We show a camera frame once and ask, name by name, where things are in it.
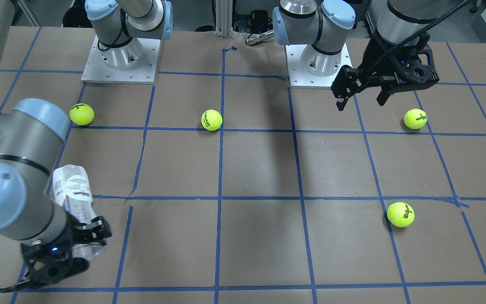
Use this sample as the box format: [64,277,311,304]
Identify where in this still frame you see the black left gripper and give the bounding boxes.
[330,32,440,111]

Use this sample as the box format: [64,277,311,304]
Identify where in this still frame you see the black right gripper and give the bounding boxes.
[0,214,112,293]

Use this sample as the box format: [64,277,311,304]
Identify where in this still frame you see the clear tennis ball can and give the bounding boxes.
[52,164,103,261]

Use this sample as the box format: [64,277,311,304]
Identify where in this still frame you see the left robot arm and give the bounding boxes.
[272,0,464,111]

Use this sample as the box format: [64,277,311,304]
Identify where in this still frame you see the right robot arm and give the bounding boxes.
[0,0,112,293]

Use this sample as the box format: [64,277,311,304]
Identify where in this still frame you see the tennis ball front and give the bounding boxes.
[386,202,415,228]

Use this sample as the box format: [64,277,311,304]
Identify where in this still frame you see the tennis ball centre row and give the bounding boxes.
[201,109,223,131]

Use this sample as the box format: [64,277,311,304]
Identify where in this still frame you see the tennis ball near base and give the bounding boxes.
[69,103,95,126]

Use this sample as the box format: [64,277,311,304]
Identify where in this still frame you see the silver flashlight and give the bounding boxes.
[245,30,275,46]

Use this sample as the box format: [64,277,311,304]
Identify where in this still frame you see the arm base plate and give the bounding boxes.
[285,44,352,89]
[81,37,161,84]

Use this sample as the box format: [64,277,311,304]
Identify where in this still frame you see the aluminium frame post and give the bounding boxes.
[214,0,234,40]

